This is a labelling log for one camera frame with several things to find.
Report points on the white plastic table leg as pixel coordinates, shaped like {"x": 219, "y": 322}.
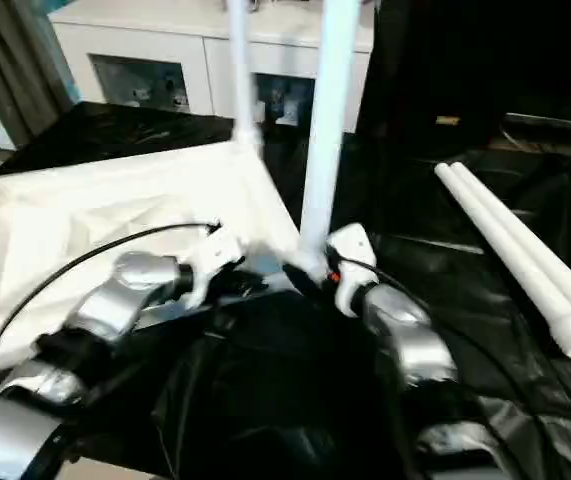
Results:
{"x": 327, "y": 125}
{"x": 242, "y": 65}
{"x": 505, "y": 240}
{"x": 530, "y": 235}

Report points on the white plastic table top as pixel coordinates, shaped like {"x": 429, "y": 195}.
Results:
{"x": 90, "y": 210}

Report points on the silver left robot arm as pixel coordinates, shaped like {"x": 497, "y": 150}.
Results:
{"x": 110, "y": 300}

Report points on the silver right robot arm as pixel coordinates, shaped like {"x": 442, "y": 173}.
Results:
{"x": 410, "y": 340}

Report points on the black mat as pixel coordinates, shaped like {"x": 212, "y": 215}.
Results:
{"x": 290, "y": 390}

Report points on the white glass-door cabinet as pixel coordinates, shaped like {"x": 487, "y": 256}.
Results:
{"x": 165, "y": 35}

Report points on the dark low bench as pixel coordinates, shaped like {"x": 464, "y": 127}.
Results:
{"x": 555, "y": 125}

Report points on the black speaker with gold label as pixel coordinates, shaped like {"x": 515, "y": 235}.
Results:
{"x": 490, "y": 55}

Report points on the grey-brown curtain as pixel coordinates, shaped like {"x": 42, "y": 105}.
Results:
{"x": 15, "y": 65}

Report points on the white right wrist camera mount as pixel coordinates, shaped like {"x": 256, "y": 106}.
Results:
{"x": 355, "y": 250}

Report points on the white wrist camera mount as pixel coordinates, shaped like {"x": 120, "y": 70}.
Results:
{"x": 217, "y": 250}
{"x": 355, "y": 250}

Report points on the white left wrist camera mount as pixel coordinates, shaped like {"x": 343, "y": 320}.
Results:
{"x": 217, "y": 250}

